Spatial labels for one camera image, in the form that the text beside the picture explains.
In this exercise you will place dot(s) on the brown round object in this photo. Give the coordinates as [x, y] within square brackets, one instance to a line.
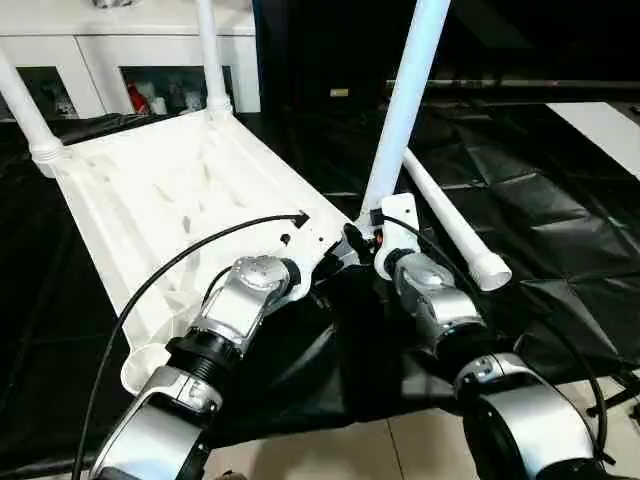
[226, 475]

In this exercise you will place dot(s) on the white plastic table leg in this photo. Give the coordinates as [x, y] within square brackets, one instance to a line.
[405, 100]
[212, 60]
[22, 100]
[450, 215]

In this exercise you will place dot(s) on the white cabinet with glass doors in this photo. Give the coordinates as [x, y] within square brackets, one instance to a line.
[90, 55]

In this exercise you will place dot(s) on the black metal folding leg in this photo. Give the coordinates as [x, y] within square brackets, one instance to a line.
[617, 397]

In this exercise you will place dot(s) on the small grey metallic object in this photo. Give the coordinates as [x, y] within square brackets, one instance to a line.
[107, 3]

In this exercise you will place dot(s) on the grey metal rail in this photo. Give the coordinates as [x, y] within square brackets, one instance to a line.
[500, 82]

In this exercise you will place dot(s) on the white mug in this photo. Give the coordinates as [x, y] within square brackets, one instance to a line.
[159, 106]

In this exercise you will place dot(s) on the white plastic table top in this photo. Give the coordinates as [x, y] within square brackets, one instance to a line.
[150, 175]

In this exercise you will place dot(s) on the black mat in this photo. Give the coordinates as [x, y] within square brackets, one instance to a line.
[550, 225]

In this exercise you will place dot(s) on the black box with orange label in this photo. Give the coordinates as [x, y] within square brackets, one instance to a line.
[310, 50]

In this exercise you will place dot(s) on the red bottle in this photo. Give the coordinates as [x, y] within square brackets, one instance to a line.
[136, 100]

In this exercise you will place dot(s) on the white flat board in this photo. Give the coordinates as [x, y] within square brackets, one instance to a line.
[600, 135]

